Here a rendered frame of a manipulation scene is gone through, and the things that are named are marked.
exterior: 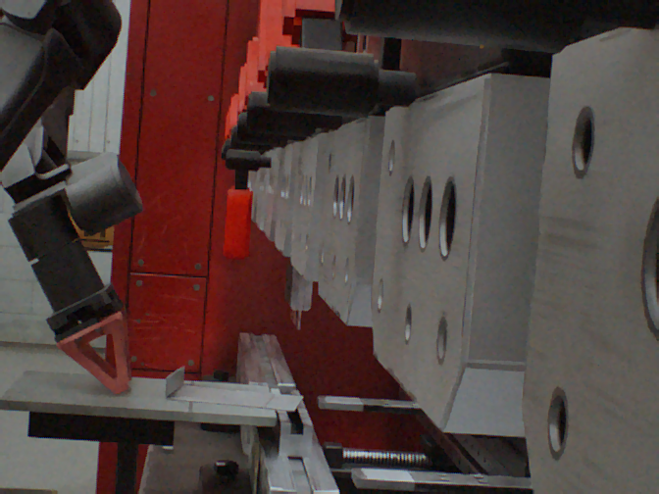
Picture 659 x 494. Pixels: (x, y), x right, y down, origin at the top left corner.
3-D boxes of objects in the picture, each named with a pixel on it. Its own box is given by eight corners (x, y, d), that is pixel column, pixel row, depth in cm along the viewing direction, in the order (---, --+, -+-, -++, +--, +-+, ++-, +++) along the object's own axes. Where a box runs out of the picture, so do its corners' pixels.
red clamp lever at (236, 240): (218, 257, 116) (227, 149, 116) (264, 260, 117) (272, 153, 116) (219, 258, 114) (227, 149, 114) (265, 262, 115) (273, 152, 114)
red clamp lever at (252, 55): (242, 29, 81) (237, 124, 74) (307, 35, 82) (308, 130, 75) (240, 53, 83) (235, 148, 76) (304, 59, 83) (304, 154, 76)
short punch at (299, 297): (282, 318, 137) (289, 228, 136) (301, 320, 137) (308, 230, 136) (288, 329, 127) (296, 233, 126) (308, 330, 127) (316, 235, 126)
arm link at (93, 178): (33, 199, 138) (-6, 151, 132) (128, 153, 138) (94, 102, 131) (54, 280, 131) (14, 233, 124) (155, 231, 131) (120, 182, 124)
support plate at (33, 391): (25, 378, 139) (25, 370, 138) (268, 395, 141) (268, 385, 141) (-3, 409, 121) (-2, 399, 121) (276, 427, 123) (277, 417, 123)
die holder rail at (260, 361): (234, 389, 212) (239, 332, 212) (271, 391, 213) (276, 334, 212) (242, 456, 162) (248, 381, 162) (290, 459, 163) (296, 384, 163)
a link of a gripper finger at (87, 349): (155, 366, 136) (115, 286, 135) (153, 375, 129) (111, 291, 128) (97, 394, 135) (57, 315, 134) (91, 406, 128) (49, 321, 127)
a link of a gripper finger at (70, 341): (155, 370, 133) (114, 288, 132) (152, 379, 126) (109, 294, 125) (95, 399, 132) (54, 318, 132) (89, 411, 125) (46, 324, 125)
